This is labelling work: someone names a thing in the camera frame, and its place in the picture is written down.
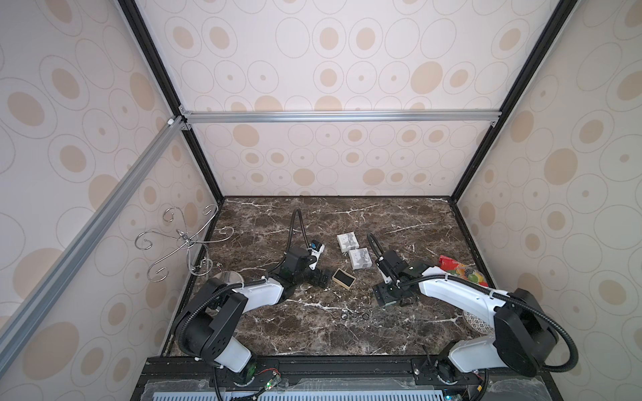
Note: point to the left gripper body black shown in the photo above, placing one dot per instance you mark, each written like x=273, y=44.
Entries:
x=311, y=276

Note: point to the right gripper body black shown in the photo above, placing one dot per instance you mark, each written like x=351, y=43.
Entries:
x=384, y=287

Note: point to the white lift-off box lid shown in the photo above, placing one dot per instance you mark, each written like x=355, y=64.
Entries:
x=360, y=259

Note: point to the tan mint box base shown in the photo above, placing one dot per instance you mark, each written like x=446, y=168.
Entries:
x=343, y=279

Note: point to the white gift box grey bow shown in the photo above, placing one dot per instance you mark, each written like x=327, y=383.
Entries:
x=347, y=242

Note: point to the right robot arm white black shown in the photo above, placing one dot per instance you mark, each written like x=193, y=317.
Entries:
x=523, y=337

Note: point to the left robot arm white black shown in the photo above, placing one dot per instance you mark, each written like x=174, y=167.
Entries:
x=206, y=326

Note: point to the red snack bag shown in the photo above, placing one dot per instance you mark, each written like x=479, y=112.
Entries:
x=453, y=267

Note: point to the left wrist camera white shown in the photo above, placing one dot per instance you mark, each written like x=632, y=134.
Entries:
x=316, y=249

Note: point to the silver wire jewelry stand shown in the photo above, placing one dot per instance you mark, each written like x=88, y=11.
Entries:
x=198, y=260

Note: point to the horizontal aluminium rail back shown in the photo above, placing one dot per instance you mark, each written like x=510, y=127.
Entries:
x=356, y=116

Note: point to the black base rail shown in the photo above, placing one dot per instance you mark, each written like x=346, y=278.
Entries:
x=334, y=378

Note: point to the diagonal aluminium rail left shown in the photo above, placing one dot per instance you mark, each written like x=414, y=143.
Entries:
x=40, y=301

